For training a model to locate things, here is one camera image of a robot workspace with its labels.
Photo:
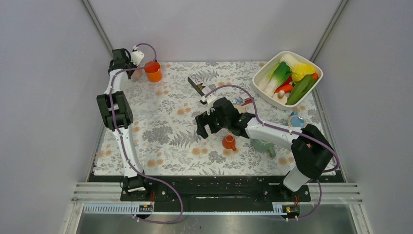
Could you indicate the red carrot toy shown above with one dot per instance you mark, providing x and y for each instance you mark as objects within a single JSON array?
[{"x": 286, "y": 88}]

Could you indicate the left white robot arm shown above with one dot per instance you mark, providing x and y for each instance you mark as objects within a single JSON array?
[{"x": 117, "y": 117}]

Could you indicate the white vegetable tray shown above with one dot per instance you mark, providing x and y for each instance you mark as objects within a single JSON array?
[{"x": 263, "y": 76}]

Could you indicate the floral tablecloth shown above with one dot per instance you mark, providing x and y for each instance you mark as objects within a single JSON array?
[{"x": 164, "y": 127}]

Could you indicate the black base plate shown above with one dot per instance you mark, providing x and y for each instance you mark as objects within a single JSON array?
[{"x": 198, "y": 194}]

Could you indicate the red and white box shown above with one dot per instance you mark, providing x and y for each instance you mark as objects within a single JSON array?
[{"x": 242, "y": 100}]

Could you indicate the blue tape roll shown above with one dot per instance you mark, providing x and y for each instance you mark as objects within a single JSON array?
[{"x": 295, "y": 120}]

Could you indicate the small orange cup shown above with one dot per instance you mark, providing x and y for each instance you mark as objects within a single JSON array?
[{"x": 228, "y": 142}]

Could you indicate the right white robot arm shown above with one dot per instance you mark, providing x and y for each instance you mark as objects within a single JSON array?
[{"x": 311, "y": 151}]

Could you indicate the green cucumber toy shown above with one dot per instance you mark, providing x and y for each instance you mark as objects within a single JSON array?
[{"x": 300, "y": 89}]

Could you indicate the pink mug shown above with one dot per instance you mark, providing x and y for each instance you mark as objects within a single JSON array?
[{"x": 137, "y": 73}]

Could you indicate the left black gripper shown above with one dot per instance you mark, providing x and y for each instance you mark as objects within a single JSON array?
[{"x": 133, "y": 66}]

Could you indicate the floral beige mug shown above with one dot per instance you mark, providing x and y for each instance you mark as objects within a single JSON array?
[{"x": 240, "y": 108}]

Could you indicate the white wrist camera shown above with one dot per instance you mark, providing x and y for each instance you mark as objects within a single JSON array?
[
  {"x": 208, "y": 100},
  {"x": 136, "y": 56}
]

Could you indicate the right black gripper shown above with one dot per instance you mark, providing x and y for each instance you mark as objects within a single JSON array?
[{"x": 202, "y": 120}]

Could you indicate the green ceramic mug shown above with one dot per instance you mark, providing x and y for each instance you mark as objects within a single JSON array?
[{"x": 263, "y": 147}]

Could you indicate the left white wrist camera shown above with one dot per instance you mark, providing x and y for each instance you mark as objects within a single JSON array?
[{"x": 136, "y": 56}]

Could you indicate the napa cabbage toy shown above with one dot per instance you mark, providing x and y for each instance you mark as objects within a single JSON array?
[{"x": 290, "y": 60}]

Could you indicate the green leek toy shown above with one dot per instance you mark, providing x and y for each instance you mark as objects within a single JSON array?
[{"x": 278, "y": 77}]

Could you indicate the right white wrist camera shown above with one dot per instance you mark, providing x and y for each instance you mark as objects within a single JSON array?
[{"x": 208, "y": 100}]

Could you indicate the black and white box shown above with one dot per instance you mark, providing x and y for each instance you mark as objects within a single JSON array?
[{"x": 200, "y": 86}]

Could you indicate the orange enamel mug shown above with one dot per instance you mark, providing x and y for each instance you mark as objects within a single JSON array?
[{"x": 153, "y": 71}]

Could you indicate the mushroom toy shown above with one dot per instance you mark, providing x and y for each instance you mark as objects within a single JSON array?
[{"x": 280, "y": 97}]

